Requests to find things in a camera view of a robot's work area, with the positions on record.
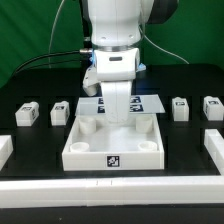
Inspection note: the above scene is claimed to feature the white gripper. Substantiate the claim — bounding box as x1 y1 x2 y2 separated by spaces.
83 48 140 123

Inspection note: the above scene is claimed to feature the white square tabletop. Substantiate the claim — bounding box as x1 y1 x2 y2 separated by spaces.
62 114 164 171

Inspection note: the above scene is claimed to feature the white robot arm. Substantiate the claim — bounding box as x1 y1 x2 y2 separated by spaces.
82 0 179 123

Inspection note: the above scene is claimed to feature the white marker sheet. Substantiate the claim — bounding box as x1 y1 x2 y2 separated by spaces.
75 95 165 115

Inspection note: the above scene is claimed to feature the green backdrop curtain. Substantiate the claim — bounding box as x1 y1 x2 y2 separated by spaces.
0 0 224 87

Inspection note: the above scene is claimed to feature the white right obstacle bar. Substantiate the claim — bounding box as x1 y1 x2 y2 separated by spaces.
204 129 224 176

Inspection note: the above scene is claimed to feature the white obstacle bar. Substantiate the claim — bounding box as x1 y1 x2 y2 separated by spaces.
204 129 224 176
0 135 13 171
0 176 224 208

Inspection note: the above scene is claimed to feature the white left obstacle bar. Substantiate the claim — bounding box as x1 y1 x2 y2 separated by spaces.
0 135 13 171

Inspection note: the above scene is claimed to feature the white front obstacle bar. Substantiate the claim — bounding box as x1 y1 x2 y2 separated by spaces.
0 176 224 208

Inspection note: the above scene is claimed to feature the white thin cable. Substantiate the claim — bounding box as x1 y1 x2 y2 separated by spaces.
48 0 68 69

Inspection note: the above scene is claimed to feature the black cable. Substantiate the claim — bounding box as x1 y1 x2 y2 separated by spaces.
13 48 94 76

